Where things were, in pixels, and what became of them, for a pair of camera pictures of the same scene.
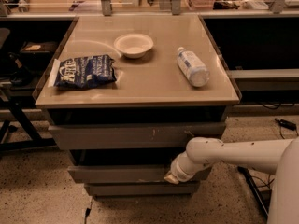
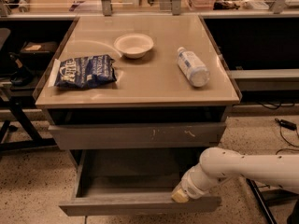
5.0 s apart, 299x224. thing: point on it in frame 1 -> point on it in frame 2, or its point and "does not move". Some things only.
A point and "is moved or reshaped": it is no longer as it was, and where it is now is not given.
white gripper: x=176 y=173 -> x=189 y=186
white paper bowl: x=133 y=45 does not move
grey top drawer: x=134 y=135 does not move
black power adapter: x=286 y=123 does not move
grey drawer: x=121 y=165 is moved or reshaped
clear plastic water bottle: x=194 y=71 does not move
